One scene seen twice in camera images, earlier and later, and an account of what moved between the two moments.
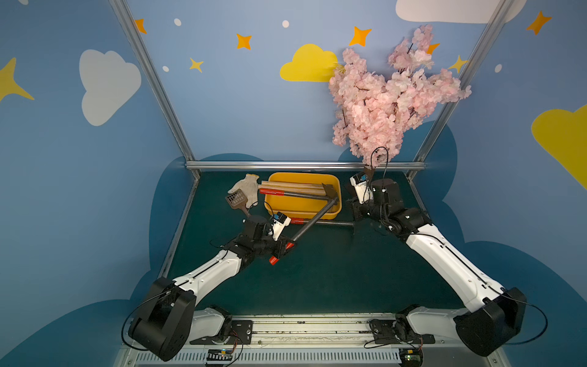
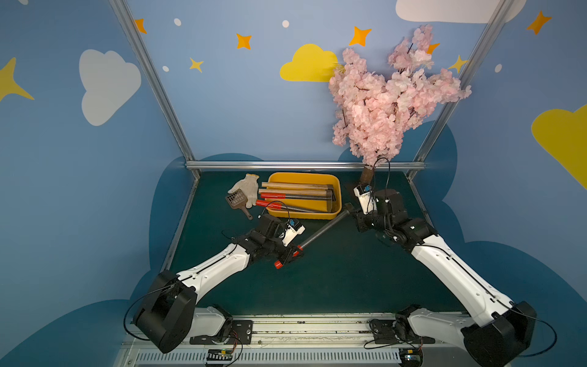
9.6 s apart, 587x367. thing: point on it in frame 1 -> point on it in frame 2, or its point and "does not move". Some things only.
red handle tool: [301, 221] -> [349, 209]
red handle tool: [326, 195] does not move
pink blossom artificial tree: [374, 112] does not move
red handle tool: [334, 199] -> [268, 203]
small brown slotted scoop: [238, 199] does not move
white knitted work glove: [251, 185] does not move
